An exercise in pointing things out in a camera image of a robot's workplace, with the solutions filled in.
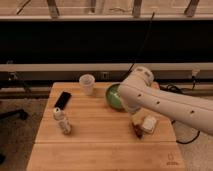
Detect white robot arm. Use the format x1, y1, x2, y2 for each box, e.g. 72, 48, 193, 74
118, 66, 213, 136

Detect clear bottle white cap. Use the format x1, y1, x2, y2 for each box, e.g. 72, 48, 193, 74
53, 107, 71, 135

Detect black smartphone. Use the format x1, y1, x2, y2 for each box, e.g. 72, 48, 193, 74
55, 92, 72, 110

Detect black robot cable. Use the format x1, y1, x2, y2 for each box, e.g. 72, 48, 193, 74
159, 75, 202, 145

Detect black office chair base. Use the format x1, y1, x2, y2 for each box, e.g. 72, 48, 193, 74
0, 109, 28, 120

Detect clear box white contents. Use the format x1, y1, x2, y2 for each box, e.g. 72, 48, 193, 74
141, 115, 157, 134

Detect black hanging cable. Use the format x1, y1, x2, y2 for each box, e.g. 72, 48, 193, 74
118, 11, 156, 83

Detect green ceramic bowl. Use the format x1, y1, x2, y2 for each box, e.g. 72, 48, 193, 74
105, 84, 123, 111

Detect clear plastic cup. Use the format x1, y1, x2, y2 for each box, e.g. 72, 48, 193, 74
79, 74, 95, 95

